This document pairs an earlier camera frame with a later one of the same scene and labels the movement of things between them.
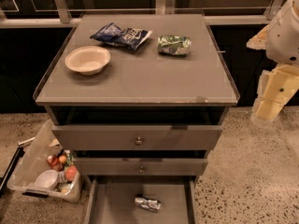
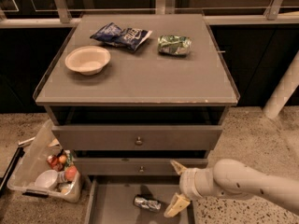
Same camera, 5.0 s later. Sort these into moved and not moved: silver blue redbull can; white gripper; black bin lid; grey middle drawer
Moved: white gripper
Not moved: grey middle drawer; black bin lid; silver blue redbull can
